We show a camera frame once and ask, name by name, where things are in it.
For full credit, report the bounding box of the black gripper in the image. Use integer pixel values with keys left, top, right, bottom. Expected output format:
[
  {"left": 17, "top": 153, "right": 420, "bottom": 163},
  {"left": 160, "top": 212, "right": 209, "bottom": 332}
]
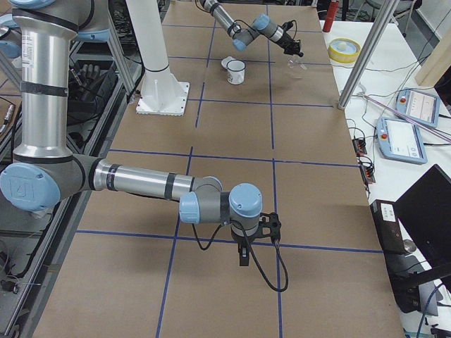
[
  {"left": 280, "top": 37, "right": 304, "bottom": 58},
  {"left": 230, "top": 225, "right": 263, "bottom": 266}
]

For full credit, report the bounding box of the yellow tape roll with dish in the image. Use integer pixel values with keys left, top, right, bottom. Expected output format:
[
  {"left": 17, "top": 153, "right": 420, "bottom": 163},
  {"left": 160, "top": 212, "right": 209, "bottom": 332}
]
[{"left": 328, "top": 38, "right": 361, "bottom": 64}]

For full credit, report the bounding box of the red bottle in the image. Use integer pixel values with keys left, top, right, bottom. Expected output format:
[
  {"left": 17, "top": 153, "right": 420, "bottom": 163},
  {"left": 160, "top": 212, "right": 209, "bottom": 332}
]
[{"left": 322, "top": 0, "right": 340, "bottom": 32}]

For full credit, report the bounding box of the white enamel mug blue rim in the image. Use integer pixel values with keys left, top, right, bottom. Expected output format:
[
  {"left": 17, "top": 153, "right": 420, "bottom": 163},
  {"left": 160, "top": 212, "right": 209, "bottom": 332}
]
[{"left": 226, "top": 59, "right": 246, "bottom": 85}]

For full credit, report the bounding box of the white ceramic lid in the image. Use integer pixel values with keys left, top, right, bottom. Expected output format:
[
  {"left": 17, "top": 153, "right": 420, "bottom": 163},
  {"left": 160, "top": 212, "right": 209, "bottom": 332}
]
[{"left": 221, "top": 56, "right": 235, "bottom": 70}]

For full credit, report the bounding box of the orange black connector board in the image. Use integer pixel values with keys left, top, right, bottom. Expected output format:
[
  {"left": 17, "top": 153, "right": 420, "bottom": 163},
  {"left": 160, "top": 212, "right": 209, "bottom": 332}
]
[{"left": 352, "top": 137, "right": 367, "bottom": 156}]

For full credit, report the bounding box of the near teach pendant tablet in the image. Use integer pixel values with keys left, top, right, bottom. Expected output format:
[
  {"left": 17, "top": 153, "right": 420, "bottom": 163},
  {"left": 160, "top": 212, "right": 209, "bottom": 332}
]
[{"left": 376, "top": 117, "right": 428, "bottom": 164}]

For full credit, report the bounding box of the teach pendant tablet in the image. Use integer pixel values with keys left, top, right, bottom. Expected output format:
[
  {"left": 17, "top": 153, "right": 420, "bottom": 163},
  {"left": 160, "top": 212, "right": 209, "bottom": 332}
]
[
  {"left": 396, "top": 89, "right": 440, "bottom": 128},
  {"left": 376, "top": 117, "right": 428, "bottom": 164}
]

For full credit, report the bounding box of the far teach pendant tablet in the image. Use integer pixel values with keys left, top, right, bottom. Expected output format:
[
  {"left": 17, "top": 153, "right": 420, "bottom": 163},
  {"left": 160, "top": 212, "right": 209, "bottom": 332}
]
[{"left": 396, "top": 89, "right": 440, "bottom": 128}]

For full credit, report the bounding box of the black box with label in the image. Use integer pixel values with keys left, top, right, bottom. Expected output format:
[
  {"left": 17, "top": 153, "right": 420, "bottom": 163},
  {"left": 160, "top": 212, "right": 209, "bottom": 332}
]
[{"left": 370, "top": 199, "right": 417, "bottom": 255}]

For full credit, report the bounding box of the black monitor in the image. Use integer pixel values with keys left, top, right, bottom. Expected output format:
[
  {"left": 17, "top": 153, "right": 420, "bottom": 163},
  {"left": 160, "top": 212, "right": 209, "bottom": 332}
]
[{"left": 395, "top": 164, "right": 450, "bottom": 267}]

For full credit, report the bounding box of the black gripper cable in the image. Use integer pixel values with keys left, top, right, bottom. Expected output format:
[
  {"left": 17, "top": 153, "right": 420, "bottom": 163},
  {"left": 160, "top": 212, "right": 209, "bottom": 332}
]
[{"left": 192, "top": 221, "right": 290, "bottom": 292}]

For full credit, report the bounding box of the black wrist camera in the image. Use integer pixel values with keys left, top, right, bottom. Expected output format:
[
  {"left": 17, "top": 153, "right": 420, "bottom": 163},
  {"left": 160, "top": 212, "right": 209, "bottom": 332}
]
[{"left": 259, "top": 212, "right": 281, "bottom": 244}]

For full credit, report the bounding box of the aluminium frame post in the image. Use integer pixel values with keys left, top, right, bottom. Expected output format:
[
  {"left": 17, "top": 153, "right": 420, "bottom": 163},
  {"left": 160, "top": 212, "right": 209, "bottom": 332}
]
[{"left": 338, "top": 0, "right": 400, "bottom": 110}]

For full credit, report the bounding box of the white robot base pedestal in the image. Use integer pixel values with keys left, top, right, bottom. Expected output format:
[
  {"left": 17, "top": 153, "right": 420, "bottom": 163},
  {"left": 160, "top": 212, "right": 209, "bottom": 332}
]
[{"left": 126, "top": 0, "right": 190, "bottom": 116}]

